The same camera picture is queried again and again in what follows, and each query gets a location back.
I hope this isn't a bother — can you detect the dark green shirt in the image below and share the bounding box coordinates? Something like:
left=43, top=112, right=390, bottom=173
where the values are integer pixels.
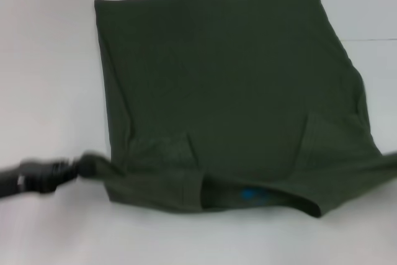
left=77, top=0, right=397, bottom=219

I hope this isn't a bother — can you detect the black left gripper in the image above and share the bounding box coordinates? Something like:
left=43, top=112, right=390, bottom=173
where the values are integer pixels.
left=0, top=158, right=81, bottom=200

